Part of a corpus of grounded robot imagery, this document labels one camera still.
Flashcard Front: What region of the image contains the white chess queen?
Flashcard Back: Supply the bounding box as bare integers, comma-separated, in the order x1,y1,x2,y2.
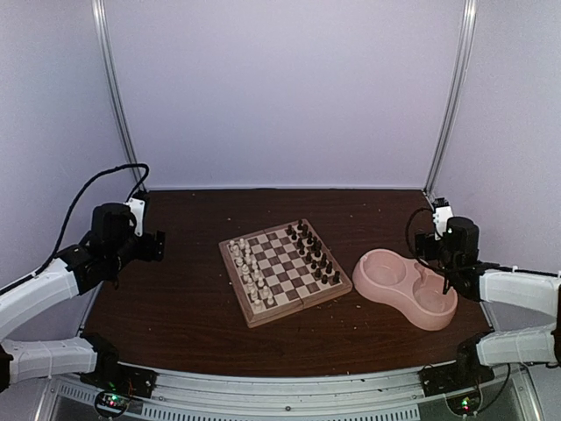
235,257,245,269

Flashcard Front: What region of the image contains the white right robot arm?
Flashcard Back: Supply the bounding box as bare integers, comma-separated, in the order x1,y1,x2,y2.
413,208,560,388

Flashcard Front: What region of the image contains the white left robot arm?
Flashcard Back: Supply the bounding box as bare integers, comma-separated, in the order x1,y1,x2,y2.
1,195,166,389

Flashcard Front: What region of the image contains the dark chess pieces row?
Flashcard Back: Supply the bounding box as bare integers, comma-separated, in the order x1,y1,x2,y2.
279,219,343,294

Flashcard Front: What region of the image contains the right circuit board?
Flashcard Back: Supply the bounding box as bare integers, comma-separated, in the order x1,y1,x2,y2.
446,391,482,417

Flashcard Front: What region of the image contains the circuit board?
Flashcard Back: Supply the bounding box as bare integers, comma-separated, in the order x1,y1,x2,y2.
94,391,131,417
446,391,482,417

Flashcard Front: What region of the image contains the left circuit board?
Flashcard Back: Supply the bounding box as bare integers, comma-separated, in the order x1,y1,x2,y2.
94,391,131,417

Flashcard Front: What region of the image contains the wooden chess board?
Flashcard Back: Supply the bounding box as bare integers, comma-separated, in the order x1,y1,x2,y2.
219,218,352,328

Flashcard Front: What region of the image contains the pink double pet bowl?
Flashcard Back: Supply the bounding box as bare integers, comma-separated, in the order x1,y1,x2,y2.
352,248,458,332

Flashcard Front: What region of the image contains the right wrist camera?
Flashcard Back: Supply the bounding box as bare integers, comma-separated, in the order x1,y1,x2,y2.
431,197,453,240

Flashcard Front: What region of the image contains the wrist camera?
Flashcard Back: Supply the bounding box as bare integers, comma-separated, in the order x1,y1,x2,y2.
431,197,453,240
124,190,149,237

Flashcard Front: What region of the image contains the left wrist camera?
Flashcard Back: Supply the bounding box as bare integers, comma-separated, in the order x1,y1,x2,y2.
124,190,149,237

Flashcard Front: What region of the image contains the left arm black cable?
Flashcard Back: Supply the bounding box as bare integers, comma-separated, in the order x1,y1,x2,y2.
0,162,151,290

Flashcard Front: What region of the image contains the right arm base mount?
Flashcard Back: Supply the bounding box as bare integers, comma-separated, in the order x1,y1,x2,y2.
417,361,494,397

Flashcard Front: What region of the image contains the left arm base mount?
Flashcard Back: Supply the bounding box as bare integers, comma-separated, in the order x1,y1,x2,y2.
80,364,157,398

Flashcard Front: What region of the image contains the aluminium front rail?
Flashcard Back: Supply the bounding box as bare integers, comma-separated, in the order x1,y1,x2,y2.
32,358,559,420

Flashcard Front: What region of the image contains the left aluminium frame post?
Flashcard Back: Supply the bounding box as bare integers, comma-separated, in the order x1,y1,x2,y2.
91,0,138,164

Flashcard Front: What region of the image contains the aluminium frame post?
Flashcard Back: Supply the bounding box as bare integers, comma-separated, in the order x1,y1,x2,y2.
423,0,478,197
91,0,138,164

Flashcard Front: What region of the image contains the right aluminium frame post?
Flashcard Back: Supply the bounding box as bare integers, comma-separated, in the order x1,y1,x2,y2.
423,0,478,197

